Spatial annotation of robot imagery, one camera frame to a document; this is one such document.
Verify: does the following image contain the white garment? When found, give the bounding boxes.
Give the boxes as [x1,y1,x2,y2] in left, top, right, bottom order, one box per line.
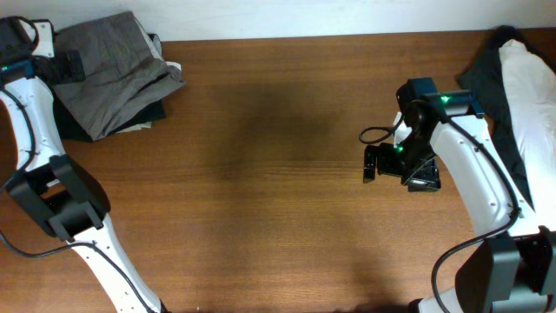
[499,40,555,222]

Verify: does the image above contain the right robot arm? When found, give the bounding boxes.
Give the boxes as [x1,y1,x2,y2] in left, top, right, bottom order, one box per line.
[363,77,555,313]

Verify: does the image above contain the beige folded garment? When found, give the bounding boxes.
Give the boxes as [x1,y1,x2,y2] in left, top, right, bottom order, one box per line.
[111,33,182,134]

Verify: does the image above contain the black folded garment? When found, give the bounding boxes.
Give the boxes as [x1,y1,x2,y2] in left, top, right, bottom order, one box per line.
[50,32,168,143]

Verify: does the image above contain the grey trousers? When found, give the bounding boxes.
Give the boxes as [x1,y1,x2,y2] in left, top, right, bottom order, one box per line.
[50,10,187,142]

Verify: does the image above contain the dark grey garment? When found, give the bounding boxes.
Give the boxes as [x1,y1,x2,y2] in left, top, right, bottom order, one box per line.
[457,25,555,203]

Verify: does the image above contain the left black cable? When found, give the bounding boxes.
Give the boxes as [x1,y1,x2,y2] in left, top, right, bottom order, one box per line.
[0,17,151,313]

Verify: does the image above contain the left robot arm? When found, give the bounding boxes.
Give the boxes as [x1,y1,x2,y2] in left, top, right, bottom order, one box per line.
[1,16,166,313]

